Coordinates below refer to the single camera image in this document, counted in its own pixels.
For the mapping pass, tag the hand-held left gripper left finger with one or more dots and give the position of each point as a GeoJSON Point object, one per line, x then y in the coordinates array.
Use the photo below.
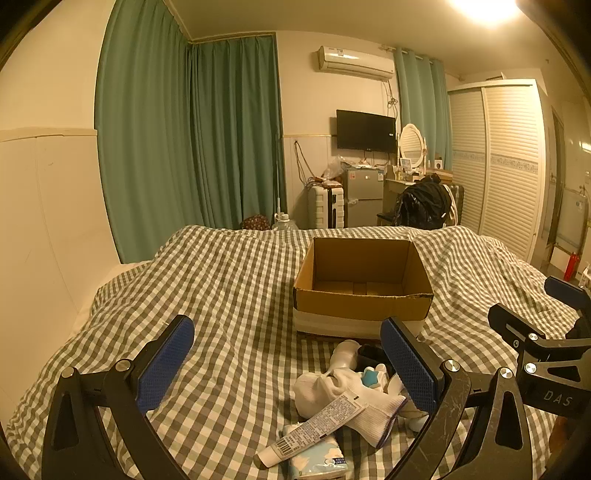
{"type": "Point", "coordinates": [168, 357]}

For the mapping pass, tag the narrow green curtain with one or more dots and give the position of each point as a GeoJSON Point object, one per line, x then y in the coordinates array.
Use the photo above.
{"type": "Point", "coordinates": [418, 97]}

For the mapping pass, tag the ceiling light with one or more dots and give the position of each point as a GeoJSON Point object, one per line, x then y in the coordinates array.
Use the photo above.
{"type": "Point", "coordinates": [482, 7]}

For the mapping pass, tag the person's right forearm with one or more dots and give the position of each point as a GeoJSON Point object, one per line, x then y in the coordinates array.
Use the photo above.
{"type": "Point", "coordinates": [563, 429]}

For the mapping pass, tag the silver small fridge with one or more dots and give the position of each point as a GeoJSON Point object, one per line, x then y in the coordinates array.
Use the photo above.
{"type": "Point", "coordinates": [364, 198]}

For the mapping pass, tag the white suitcase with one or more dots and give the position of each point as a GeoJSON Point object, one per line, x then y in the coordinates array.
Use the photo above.
{"type": "Point", "coordinates": [325, 207]}

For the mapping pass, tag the red fire extinguisher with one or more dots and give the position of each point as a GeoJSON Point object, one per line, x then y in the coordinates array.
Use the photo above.
{"type": "Point", "coordinates": [572, 265]}

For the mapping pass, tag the white cream tube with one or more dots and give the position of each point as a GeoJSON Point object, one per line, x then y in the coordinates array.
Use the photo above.
{"type": "Point", "coordinates": [314, 427]}

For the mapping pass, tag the clear plastic bag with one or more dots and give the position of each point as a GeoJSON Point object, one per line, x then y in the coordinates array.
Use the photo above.
{"type": "Point", "coordinates": [333, 170]}

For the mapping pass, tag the white louvered wardrobe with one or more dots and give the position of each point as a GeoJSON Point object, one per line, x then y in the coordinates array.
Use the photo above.
{"type": "Point", "coordinates": [503, 166]}

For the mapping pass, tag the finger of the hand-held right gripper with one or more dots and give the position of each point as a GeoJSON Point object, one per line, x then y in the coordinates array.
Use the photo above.
{"type": "Point", "coordinates": [565, 290]}
{"type": "Point", "coordinates": [508, 321]}

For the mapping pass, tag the black backpack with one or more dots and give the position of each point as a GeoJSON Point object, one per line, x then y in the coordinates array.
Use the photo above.
{"type": "Point", "coordinates": [422, 203]}

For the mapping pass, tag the white cylindrical bottle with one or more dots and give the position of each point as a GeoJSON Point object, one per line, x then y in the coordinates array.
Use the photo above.
{"type": "Point", "coordinates": [345, 355]}

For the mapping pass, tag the black pouch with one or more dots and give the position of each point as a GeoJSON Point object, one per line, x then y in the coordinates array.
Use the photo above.
{"type": "Point", "coordinates": [371, 355]}

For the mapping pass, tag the white air conditioner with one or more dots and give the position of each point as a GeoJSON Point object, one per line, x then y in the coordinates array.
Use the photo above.
{"type": "Point", "coordinates": [353, 62]}

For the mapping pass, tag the wooden dressing table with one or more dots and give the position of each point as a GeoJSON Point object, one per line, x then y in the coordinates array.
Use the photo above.
{"type": "Point", "coordinates": [391, 194]}

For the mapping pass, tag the clear water jug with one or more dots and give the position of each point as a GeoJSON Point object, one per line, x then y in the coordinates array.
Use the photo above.
{"type": "Point", "coordinates": [285, 224]}

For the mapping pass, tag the floral bag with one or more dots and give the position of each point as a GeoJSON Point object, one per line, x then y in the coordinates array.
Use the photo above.
{"type": "Point", "coordinates": [255, 223]}

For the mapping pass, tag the green checkered blanket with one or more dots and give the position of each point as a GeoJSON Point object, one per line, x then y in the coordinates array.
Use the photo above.
{"type": "Point", "coordinates": [231, 286]}

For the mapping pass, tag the white toy with blue star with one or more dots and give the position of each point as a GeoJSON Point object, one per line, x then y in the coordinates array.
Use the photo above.
{"type": "Point", "coordinates": [371, 377]}

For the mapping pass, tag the oval white vanity mirror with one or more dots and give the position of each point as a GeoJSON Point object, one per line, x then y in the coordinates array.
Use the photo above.
{"type": "Point", "coordinates": [412, 141]}

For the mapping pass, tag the blue tissue pack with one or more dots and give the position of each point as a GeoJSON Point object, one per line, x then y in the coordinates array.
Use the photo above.
{"type": "Point", "coordinates": [318, 461]}

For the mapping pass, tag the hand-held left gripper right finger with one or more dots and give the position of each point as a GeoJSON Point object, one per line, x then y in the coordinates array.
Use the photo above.
{"type": "Point", "coordinates": [406, 360]}

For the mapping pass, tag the white sock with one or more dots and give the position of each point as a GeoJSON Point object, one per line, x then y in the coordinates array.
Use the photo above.
{"type": "Point", "coordinates": [332, 392]}

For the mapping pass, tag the brown cardboard box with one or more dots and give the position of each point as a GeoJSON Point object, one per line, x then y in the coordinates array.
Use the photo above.
{"type": "Point", "coordinates": [364, 302]}

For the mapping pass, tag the black wall television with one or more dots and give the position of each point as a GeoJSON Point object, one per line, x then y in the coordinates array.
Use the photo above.
{"type": "Point", "coordinates": [365, 130]}

